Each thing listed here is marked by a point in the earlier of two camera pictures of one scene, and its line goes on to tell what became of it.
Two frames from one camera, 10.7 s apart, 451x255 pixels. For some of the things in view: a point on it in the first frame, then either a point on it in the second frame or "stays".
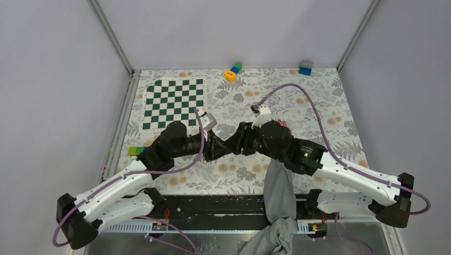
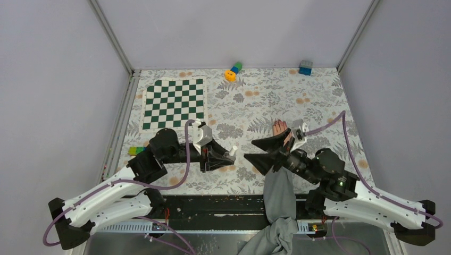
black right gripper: [241, 139] → [262, 162]
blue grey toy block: [305, 67] stays
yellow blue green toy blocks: [231, 75] stays
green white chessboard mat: [168, 100] stays
